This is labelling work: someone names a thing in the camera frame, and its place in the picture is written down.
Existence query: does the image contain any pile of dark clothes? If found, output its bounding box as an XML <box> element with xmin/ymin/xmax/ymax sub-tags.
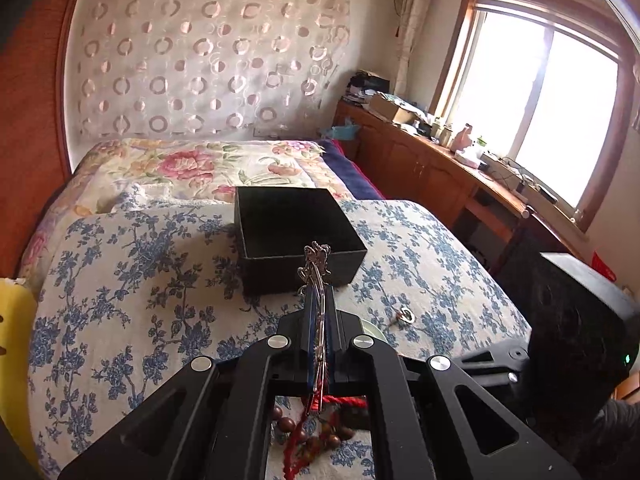
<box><xmin>345</xmin><ymin>72</ymin><xmax>391</xmax><ymax>106</ymax></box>

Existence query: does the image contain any circle patterned wall hanging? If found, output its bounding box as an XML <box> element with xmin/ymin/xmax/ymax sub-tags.
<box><xmin>75</xmin><ymin>0</ymin><xmax>353</xmax><ymax>141</ymax></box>

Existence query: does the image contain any yellow cushion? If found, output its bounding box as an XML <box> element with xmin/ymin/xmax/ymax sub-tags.
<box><xmin>0</xmin><ymin>277</ymin><xmax>41</xmax><ymax>471</ymax></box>

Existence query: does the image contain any tied patterned curtain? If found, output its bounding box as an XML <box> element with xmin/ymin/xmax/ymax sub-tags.
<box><xmin>395</xmin><ymin>0</ymin><xmax>436</xmax><ymax>81</ymax></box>

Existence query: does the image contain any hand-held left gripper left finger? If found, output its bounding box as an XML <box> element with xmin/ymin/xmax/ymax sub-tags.
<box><xmin>57</xmin><ymin>285</ymin><xmax>321</xmax><ymax>480</ymax></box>

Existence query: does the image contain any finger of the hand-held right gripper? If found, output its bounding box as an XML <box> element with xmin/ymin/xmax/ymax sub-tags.
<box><xmin>457</xmin><ymin>342</ymin><xmax>531</xmax><ymax>386</ymax></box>

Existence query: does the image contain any blue floral cloth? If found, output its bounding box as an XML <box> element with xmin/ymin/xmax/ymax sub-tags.
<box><xmin>27</xmin><ymin>199</ymin><xmax>533</xmax><ymax>480</ymax></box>

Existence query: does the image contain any small silver ring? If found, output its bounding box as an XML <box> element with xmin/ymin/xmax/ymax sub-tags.
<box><xmin>385</xmin><ymin>307</ymin><xmax>416</xmax><ymax>329</ymax></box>

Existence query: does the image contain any light blue bag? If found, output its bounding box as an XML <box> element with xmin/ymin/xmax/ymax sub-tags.
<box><xmin>320</xmin><ymin>117</ymin><xmax>361</xmax><ymax>141</ymax></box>

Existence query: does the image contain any pale jade bangle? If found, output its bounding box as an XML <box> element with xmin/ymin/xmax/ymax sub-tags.
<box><xmin>361</xmin><ymin>317</ymin><xmax>387</xmax><ymax>344</ymax></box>

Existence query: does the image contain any black jewelry box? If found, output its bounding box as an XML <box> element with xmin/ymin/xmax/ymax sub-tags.
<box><xmin>234</xmin><ymin>186</ymin><xmax>369</xmax><ymax>297</ymax></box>

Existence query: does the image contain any silver ornate hairpin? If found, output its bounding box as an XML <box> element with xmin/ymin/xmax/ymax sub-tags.
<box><xmin>297</xmin><ymin>241</ymin><xmax>336</xmax><ymax>402</ymax></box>

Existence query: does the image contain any tissue box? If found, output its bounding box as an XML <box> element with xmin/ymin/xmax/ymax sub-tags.
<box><xmin>452</xmin><ymin>147</ymin><xmax>485</xmax><ymax>167</ymax></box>

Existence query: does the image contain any brown bead bracelet red string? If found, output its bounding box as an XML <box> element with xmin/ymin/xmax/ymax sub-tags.
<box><xmin>282</xmin><ymin>394</ymin><xmax>368</xmax><ymax>477</ymax></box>

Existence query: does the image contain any red paper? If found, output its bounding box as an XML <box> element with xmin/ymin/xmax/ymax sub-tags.
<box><xmin>592</xmin><ymin>252</ymin><xmax>619</xmax><ymax>281</ymax></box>

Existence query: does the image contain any wooden framed window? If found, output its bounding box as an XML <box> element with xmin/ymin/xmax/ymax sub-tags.
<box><xmin>430</xmin><ymin>0</ymin><xmax>640</xmax><ymax>233</ymax></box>

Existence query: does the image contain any dark blue blanket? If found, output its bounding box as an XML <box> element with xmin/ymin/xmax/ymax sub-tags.
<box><xmin>317</xmin><ymin>139</ymin><xmax>388</xmax><ymax>202</ymax></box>

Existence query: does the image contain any pink figurine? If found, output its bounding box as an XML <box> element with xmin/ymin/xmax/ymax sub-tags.
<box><xmin>450</xmin><ymin>122</ymin><xmax>477</xmax><ymax>153</ymax></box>

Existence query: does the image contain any wooden cabinet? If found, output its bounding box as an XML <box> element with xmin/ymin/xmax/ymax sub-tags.
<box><xmin>332</xmin><ymin>100</ymin><xmax>591</xmax><ymax>271</ymax></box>

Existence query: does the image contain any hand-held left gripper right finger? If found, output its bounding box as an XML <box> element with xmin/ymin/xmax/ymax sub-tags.
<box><xmin>326</xmin><ymin>292</ymin><xmax>583</xmax><ymax>480</ymax></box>

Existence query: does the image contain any cardboard box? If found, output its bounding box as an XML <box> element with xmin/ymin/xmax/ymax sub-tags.
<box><xmin>367</xmin><ymin>92</ymin><xmax>420</xmax><ymax>126</ymax></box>

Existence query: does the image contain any pink floral quilt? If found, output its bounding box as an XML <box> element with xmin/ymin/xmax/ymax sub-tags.
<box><xmin>17</xmin><ymin>137</ymin><xmax>358</xmax><ymax>281</ymax></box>

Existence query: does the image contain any brown wooden bead bracelet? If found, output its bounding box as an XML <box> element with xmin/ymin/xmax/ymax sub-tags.
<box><xmin>270</xmin><ymin>405</ymin><xmax>371</xmax><ymax>461</ymax></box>

